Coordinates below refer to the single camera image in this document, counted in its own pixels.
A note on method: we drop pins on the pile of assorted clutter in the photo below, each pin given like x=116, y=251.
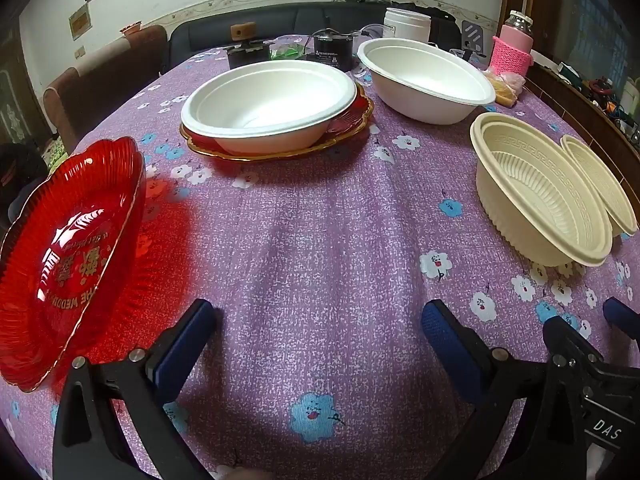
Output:
x=605, y=95

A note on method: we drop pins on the dark wooden cabinet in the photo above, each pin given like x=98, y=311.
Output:
x=12, y=95

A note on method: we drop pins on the brown upholstered chair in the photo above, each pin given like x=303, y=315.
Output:
x=100, y=90

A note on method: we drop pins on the bagged bread bun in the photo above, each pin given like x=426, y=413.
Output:
x=502, y=91

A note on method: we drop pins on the small wall plaque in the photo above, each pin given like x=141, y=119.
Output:
x=80, y=21

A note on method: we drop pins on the white paper bowl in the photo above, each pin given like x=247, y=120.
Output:
x=425, y=75
x=260, y=105

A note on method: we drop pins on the cream plastic bowl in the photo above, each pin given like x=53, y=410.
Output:
x=600, y=180
x=530, y=195

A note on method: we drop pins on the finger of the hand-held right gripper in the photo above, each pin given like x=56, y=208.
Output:
x=620, y=312
x=562, y=335

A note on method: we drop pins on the white plastic jar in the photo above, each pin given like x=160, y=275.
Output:
x=407, y=25

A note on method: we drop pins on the green plastic wrapper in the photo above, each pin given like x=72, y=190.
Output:
x=287, y=52

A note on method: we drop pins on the small wooden block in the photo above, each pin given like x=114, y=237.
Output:
x=243, y=31

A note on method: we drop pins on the small grey stand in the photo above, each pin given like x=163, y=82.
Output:
x=473, y=35

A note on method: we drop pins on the pink knit-sleeved bottle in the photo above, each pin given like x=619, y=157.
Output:
x=510, y=55

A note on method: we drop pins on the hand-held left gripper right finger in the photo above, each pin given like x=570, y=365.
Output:
x=450, y=345

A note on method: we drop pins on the black box with wood block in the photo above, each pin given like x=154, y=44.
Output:
x=245, y=57

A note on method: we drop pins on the dark bundle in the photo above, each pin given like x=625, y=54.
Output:
x=20, y=175

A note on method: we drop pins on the purple floral tablecloth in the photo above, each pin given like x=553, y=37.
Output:
x=325, y=260

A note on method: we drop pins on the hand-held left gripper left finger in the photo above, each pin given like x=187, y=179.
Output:
x=185, y=345

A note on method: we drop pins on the dark blue sofa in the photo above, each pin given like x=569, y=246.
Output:
x=210, y=35

